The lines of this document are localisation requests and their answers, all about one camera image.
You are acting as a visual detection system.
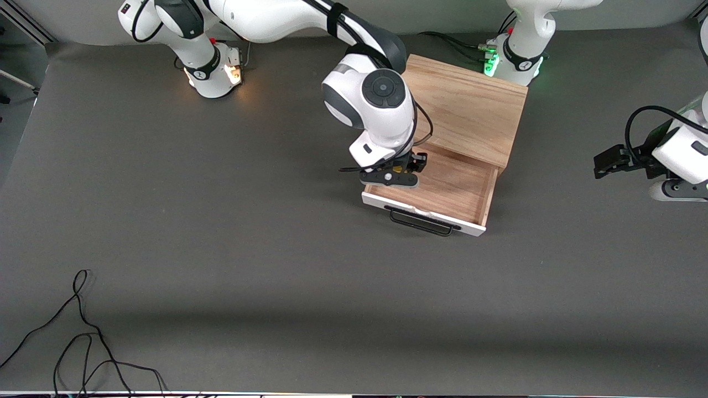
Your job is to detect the white-fronted wooden drawer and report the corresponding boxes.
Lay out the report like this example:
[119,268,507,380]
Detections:
[362,143,501,238]

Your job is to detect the wooden drawer cabinet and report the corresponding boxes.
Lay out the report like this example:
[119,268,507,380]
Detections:
[401,54,529,177]

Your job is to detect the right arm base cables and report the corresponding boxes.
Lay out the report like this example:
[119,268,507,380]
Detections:
[174,39,253,72]

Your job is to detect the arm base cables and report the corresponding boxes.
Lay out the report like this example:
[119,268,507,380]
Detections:
[418,32,498,62]
[174,39,253,72]

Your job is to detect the black drawer handle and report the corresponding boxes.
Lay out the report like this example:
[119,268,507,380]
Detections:
[389,206,462,237]

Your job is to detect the thin black loose cable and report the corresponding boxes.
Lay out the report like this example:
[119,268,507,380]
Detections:
[0,269,168,397]

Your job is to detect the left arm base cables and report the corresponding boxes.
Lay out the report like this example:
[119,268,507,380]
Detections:
[418,32,498,62]

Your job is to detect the dark metal frame rail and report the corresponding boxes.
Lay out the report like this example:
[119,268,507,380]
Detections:
[0,7,57,44]

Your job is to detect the thin white rod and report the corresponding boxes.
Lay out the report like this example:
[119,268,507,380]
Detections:
[0,69,38,96]

